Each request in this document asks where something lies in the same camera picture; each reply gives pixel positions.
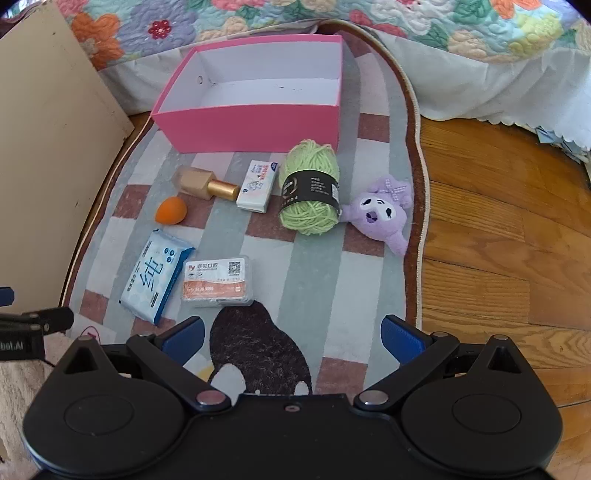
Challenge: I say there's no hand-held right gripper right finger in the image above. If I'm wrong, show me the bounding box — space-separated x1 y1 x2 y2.
353 314 536 416

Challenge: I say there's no clear box with orange label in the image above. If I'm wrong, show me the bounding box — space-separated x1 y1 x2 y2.
181 256 254 308

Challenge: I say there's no purple plush toy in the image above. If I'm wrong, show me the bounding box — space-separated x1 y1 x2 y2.
341 175 414 257

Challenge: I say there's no beige foundation bottle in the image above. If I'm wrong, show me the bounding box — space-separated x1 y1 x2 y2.
173 165 241 200

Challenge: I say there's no green yarn ball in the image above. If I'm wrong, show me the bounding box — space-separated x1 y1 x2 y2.
278 139 342 236

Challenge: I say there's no blue wet wipes pack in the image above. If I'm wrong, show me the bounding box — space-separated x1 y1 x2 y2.
119 228 195 327

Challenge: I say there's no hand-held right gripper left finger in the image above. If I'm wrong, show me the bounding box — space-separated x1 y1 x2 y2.
55 316 234 414

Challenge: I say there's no pink cardboard box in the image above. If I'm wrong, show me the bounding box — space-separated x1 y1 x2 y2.
151 34 345 154

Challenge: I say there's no white tissue pack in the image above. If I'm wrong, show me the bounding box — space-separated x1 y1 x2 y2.
236 160 281 214

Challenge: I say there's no orange makeup sponge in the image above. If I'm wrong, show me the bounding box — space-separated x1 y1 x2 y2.
156 197 188 226

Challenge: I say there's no blue white patterned cloth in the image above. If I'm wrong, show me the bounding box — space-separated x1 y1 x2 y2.
538 122 591 164

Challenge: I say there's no checkered rug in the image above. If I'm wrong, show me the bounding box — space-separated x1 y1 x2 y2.
60 21 432 398

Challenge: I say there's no pink fuzzy cloth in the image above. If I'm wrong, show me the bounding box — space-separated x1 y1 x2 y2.
0 330 65 462

